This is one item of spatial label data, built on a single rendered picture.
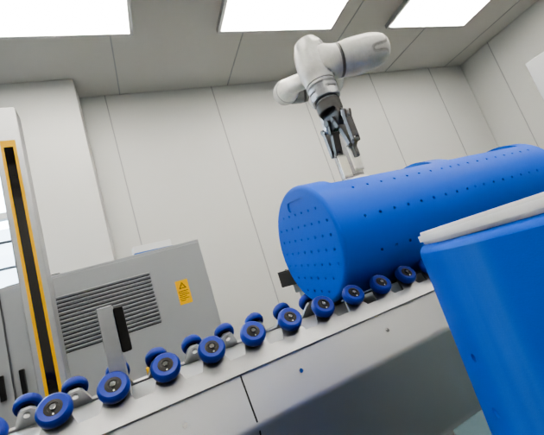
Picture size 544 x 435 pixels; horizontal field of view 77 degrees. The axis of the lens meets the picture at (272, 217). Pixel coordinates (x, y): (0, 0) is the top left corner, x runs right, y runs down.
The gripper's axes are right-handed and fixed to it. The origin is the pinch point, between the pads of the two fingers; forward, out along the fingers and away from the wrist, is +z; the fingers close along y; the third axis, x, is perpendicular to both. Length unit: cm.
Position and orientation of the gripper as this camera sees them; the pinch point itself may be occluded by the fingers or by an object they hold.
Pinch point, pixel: (350, 163)
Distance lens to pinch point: 102.6
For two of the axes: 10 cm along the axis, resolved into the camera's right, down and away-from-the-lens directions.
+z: 3.0, 9.4, -1.8
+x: 8.8, -2.0, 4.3
